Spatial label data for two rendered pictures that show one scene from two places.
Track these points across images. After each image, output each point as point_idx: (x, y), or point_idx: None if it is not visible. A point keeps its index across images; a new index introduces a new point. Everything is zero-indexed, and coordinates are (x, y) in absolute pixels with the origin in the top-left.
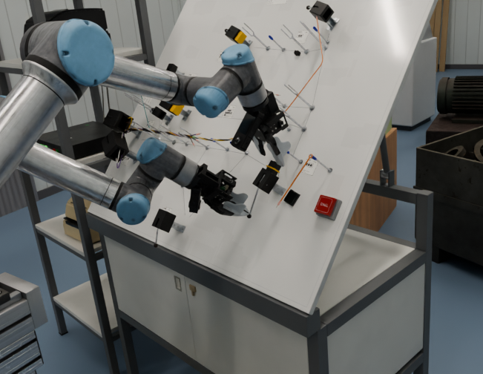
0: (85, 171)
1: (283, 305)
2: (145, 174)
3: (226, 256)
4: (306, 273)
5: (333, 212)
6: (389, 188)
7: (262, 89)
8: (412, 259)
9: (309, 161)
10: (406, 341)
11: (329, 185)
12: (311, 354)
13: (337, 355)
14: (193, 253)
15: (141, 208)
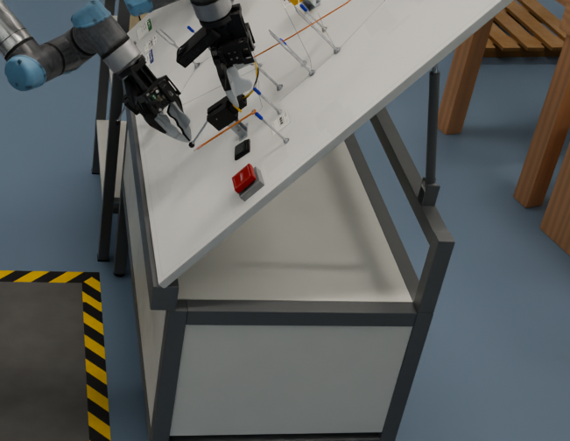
0: None
1: (151, 262)
2: (72, 38)
3: (161, 178)
4: (187, 241)
5: (245, 191)
6: (420, 206)
7: (215, 6)
8: (386, 310)
9: (285, 117)
10: (346, 407)
11: (271, 158)
12: (164, 333)
13: (201, 354)
14: (146, 154)
15: (25, 77)
